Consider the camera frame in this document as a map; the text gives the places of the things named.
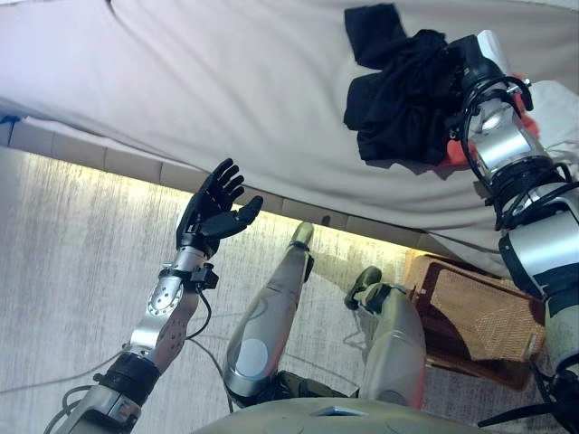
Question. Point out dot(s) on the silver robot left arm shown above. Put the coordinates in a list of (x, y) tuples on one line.
[(167, 316)]

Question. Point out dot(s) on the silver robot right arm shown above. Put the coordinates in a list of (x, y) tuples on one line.
[(534, 253)]

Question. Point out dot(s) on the grey robot torso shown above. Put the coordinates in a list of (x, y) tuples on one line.
[(316, 420)]

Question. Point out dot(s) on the red garment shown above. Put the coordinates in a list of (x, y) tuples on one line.
[(457, 153)]

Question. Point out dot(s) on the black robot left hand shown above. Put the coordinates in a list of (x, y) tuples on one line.
[(212, 208)]

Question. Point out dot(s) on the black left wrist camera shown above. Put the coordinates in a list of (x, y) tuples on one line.
[(205, 276)]

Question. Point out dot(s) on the robot leg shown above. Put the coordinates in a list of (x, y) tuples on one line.
[(267, 316), (398, 343)]

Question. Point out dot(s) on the white garment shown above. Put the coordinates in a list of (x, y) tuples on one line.
[(556, 108)]

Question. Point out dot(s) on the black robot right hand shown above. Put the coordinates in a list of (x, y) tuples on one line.
[(481, 59)]

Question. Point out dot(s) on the black garment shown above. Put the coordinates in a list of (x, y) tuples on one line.
[(398, 99)]

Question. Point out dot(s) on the grey striped rug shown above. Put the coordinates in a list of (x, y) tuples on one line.
[(68, 271)]

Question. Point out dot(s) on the robot right leg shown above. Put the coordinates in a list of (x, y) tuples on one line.
[(398, 343)]

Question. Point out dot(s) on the robot left leg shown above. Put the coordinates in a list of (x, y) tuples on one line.
[(267, 316)]

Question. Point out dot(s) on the tan wicker basket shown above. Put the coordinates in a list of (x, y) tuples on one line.
[(475, 307)]

